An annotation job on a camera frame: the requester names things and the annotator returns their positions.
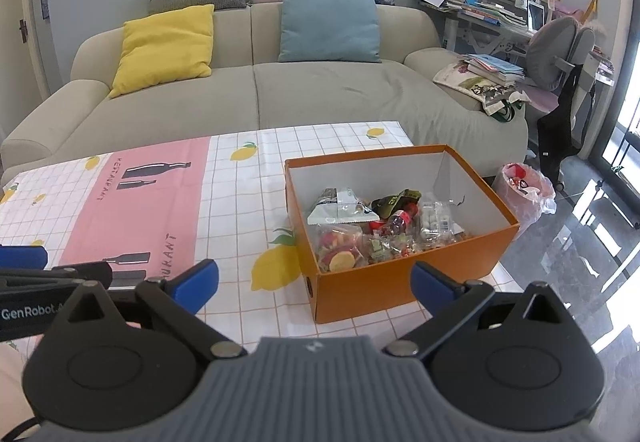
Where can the grey office chair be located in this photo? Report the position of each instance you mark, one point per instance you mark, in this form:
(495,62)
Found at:
(552,49)

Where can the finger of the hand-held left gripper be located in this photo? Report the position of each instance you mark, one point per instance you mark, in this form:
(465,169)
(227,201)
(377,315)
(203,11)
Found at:
(85,272)
(22,258)

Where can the dried fruit packet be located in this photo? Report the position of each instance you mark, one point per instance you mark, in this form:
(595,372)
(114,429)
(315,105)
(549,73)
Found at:
(340,247)

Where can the yellow pillow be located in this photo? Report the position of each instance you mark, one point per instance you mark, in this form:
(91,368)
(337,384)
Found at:
(165,49)

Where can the orange cardboard box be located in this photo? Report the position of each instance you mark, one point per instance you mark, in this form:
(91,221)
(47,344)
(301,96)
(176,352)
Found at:
(360,294)

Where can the beige sofa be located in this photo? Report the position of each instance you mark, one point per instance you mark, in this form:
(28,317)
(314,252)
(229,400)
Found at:
(325,92)

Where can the white green clear packet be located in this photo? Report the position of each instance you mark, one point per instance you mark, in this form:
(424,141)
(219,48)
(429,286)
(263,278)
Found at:
(335,213)

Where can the stack of magazines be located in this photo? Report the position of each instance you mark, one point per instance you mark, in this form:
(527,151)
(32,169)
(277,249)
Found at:
(485,69)

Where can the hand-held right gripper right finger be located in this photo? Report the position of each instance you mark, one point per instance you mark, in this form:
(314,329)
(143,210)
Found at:
(431,284)

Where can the white desk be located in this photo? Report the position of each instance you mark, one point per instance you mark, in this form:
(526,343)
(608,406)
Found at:
(465,34)

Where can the trash bin with pink bag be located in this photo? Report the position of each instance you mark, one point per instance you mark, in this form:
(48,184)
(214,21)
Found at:
(522,199)

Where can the small red bottle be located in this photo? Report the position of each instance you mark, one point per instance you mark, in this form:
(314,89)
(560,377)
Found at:
(400,220)

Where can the door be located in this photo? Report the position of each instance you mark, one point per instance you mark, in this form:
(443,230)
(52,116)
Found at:
(15,72)

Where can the white tablet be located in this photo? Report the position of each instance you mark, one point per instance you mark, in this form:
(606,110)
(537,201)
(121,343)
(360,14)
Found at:
(536,17)

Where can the person's beige clothing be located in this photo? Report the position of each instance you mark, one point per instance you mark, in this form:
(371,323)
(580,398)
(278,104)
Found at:
(12,382)

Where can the light blue pillow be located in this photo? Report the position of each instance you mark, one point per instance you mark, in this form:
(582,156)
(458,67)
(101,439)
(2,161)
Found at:
(327,22)

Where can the black gold snack packet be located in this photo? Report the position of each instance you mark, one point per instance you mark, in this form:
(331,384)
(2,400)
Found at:
(390,204)

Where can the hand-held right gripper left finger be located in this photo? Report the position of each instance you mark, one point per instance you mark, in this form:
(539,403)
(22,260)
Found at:
(195,286)

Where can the printed tote bag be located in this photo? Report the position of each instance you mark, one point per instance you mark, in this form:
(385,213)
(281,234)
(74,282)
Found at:
(500,102)

